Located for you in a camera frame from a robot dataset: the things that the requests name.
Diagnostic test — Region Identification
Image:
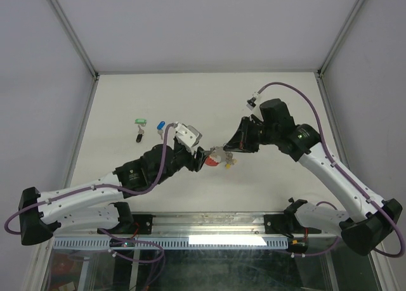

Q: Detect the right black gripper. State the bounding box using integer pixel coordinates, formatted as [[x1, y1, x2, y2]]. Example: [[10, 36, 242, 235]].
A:
[[223, 117, 278, 153]]

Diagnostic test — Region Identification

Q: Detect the metal key holder red handle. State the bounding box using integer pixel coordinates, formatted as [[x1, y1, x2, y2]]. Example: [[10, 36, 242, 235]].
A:
[[205, 146, 237, 169]]

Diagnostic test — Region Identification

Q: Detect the blue tagged key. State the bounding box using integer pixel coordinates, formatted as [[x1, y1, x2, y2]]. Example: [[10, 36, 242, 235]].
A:
[[157, 121, 166, 140]]

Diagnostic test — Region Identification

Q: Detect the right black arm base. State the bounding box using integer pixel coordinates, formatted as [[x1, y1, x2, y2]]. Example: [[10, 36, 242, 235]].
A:
[[263, 213, 321, 238]]

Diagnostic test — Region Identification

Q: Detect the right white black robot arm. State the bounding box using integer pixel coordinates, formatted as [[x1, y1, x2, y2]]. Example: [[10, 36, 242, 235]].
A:
[[224, 99, 402, 255]]

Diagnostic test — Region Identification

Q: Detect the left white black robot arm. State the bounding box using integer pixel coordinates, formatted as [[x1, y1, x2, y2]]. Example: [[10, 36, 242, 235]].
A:
[[18, 136, 209, 246]]

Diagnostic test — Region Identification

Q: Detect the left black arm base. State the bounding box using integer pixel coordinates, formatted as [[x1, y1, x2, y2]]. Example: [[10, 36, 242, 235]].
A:
[[106, 214, 155, 235]]

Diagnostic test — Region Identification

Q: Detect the black tagged key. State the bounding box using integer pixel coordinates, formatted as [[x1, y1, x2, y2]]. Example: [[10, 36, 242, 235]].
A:
[[136, 125, 145, 143]]

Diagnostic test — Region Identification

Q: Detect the green tagged key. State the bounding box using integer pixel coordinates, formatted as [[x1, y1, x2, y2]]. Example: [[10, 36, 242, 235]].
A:
[[134, 119, 147, 127]]

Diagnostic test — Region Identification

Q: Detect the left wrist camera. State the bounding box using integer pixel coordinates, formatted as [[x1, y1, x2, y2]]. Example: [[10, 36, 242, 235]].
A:
[[174, 123, 202, 155]]

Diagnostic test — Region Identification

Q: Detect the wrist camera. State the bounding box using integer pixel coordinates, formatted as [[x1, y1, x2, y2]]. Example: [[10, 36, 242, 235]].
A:
[[174, 123, 202, 155], [246, 92, 260, 111]]

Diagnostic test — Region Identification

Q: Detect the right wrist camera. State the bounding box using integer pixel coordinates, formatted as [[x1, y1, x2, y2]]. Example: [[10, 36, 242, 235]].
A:
[[246, 92, 260, 111]]

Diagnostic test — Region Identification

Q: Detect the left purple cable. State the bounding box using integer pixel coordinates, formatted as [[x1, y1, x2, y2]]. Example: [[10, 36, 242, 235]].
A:
[[3, 122, 178, 266]]

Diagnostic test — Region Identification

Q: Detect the purple cable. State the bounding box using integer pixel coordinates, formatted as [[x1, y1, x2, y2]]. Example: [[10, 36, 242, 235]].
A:
[[253, 82, 402, 259], [3, 122, 178, 266]]

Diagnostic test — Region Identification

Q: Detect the aluminium mounting rail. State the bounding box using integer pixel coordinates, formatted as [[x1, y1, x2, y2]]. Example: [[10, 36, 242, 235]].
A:
[[53, 210, 380, 241]]

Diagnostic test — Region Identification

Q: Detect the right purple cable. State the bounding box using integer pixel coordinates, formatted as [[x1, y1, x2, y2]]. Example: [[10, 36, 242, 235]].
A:
[[253, 82, 402, 259]]

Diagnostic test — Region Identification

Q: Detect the grey slotted cable duct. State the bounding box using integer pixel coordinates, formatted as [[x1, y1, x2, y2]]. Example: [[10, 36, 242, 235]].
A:
[[53, 235, 289, 250]]

